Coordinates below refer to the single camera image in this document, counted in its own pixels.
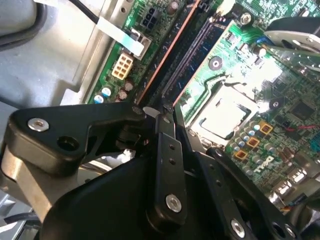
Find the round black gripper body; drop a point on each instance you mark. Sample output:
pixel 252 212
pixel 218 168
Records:
pixel 105 207

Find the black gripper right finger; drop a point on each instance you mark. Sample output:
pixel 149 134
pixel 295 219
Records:
pixel 220 175

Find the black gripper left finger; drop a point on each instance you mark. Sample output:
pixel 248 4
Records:
pixel 62 120

